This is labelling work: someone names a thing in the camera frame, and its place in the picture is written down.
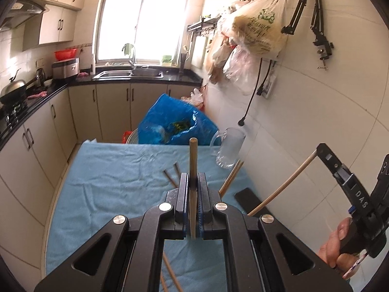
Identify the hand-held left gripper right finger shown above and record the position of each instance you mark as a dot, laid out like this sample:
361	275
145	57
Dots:
204	206

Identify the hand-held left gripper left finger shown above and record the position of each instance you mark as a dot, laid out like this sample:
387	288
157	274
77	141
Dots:
182	206

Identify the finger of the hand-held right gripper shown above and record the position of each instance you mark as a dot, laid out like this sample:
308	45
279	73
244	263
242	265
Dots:
332	162

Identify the group of wooden chopsticks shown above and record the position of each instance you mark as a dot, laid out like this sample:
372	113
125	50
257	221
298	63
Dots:
232	176

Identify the long wooden chopstick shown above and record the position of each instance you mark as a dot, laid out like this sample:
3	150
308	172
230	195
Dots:
258	206
193	158

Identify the person's right hand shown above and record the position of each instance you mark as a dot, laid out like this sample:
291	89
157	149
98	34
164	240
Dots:
332	246

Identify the black smartphone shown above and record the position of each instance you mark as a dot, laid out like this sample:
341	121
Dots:
249	200

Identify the clear glass mug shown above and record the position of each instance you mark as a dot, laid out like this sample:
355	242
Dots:
231	147

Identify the blue tablecloth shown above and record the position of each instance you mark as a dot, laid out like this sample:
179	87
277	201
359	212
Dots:
121	182

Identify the blue plastic bag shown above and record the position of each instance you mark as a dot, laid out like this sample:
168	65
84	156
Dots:
170	118

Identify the white power strip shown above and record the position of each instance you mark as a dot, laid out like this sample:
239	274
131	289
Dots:
269	83

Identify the pink plastic bag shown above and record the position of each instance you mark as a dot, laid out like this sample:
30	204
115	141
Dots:
194	97

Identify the black kitchen countertop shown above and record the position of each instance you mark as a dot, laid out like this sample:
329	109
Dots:
176	77

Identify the dark countertop utensil holder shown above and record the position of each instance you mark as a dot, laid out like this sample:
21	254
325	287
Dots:
183	62

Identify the steel kitchen sink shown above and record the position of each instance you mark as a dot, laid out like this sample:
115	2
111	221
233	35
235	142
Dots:
115	74

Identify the beige hanging plastic bag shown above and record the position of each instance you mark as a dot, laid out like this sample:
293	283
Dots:
217	54

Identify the white printed plastic bag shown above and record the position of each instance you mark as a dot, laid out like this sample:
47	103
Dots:
261	27

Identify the steel faucet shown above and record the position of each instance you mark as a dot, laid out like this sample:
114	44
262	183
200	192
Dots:
132	60

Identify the white cutting board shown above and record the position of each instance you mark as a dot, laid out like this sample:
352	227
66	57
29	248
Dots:
199	51

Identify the beige base cabinets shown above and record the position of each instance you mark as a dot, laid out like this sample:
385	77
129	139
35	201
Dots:
36	146

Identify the pink rag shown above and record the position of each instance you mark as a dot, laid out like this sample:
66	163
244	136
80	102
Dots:
38	94
82	75

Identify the green cloth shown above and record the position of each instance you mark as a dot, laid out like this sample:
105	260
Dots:
127	48

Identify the white bottle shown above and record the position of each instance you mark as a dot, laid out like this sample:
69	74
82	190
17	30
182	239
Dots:
93	64

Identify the silver rice cooker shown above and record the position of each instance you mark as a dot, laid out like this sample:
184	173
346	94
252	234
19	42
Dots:
65	68

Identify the kitchen window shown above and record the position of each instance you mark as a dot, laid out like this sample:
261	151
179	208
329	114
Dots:
142	21

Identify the red plastic basin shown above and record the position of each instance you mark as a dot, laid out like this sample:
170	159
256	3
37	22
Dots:
65	54

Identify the gas stove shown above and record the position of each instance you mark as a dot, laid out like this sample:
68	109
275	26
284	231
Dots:
12	112

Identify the steel kettle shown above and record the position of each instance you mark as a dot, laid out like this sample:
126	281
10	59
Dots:
39	74

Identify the black wok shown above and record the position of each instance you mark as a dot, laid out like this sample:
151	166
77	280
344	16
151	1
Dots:
15	95

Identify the steel wok lid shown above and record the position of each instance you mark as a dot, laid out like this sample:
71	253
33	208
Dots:
13	85

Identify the beige upper cabinets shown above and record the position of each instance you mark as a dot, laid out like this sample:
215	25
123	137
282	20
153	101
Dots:
57	9

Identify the range hood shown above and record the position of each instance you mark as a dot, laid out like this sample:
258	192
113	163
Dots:
21	12

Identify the metal wall rack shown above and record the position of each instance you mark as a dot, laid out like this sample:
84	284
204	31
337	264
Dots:
202	26

